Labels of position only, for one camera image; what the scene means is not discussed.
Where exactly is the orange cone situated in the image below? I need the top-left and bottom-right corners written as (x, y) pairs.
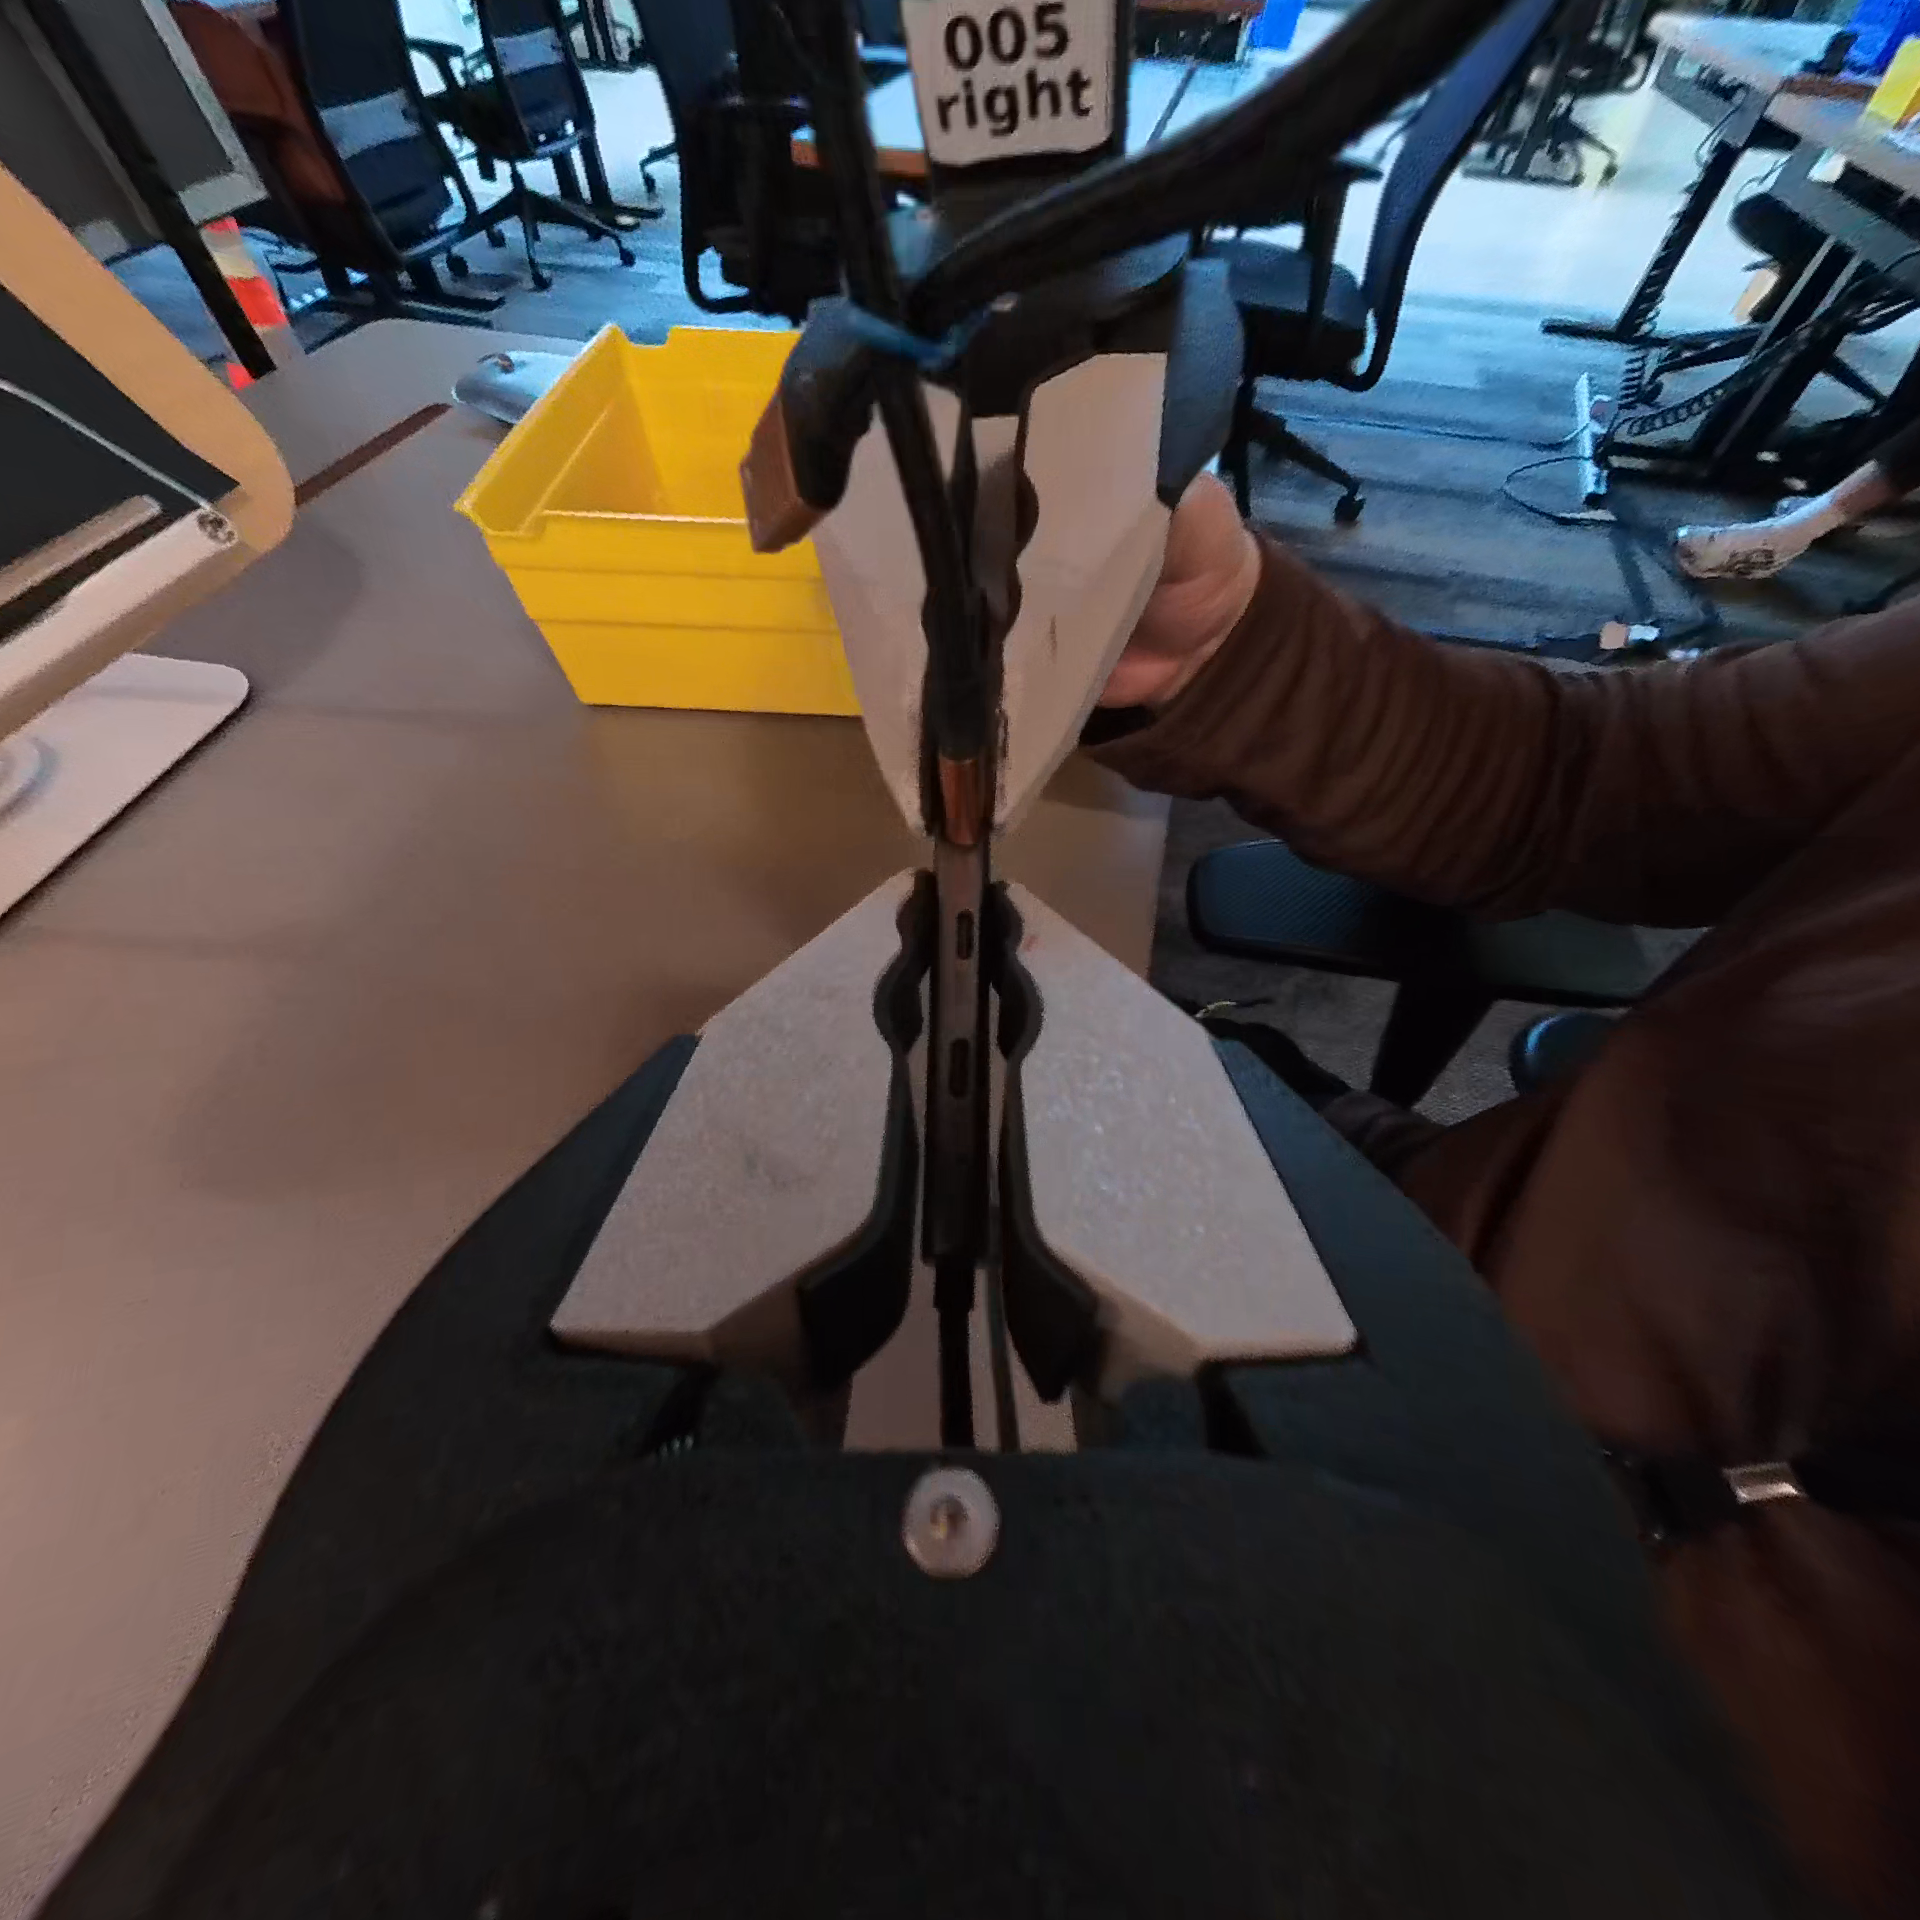
top-left (198, 219), bottom-right (291, 388)

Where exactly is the black hub cable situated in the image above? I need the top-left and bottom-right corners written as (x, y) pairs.
top-left (781, 0), bottom-right (1570, 1454)

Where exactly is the thin white cable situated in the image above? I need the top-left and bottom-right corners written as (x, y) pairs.
top-left (0, 374), bottom-right (234, 543)

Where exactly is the yellow plastic bin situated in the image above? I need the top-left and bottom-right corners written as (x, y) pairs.
top-left (453, 324), bottom-right (863, 720)

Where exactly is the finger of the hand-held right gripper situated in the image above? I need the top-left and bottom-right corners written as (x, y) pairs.
top-left (971, 352), bottom-right (1174, 837)
top-left (805, 381), bottom-right (960, 837)

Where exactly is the person's right hand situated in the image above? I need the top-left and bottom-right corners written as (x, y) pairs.
top-left (1100, 473), bottom-right (1265, 707)

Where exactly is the person's torso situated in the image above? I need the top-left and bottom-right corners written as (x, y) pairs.
top-left (1318, 839), bottom-right (1920, 1920)

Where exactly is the silver computer mouse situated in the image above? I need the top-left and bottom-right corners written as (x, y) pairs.
top-left (450, 352), bottom-right (581, 426)

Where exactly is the dark mesh office chair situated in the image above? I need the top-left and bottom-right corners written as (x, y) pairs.
top-left (1200, 89), bottom-right (1516, 529)

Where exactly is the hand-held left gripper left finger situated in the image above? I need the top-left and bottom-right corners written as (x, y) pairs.
top-left (548, 873), bottom-right (923, 1389)

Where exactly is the grey metal plug with loop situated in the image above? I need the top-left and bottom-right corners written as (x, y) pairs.
top-left (740, 299), bottom-right (884, 557)

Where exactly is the office desk with black legs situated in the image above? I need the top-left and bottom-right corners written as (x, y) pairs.
top-left (1546, 0), bottom-right (1920, 497)

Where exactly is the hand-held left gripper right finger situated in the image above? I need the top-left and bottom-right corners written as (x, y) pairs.
top-left (990, 883), bottom-right (1361, 1400)

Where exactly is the computer monitor on silver stand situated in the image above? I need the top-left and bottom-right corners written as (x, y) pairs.
top-left (0, 168), bottom-right (300, 916)

